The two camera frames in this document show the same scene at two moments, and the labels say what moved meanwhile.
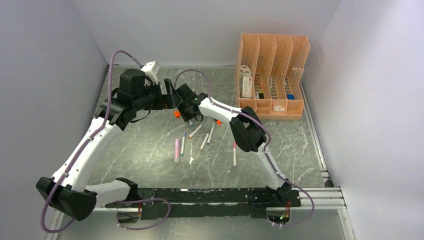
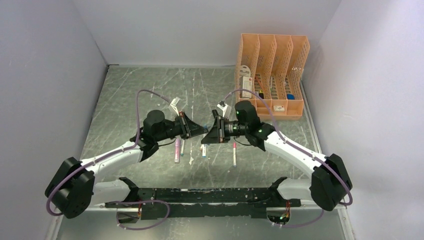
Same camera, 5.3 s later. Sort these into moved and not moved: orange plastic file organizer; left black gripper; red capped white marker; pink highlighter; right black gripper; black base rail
Moved: right black gripper; left black gripper
Not moved: pink highlighter; orange plastic file organizer; black base rail; red capped white marker
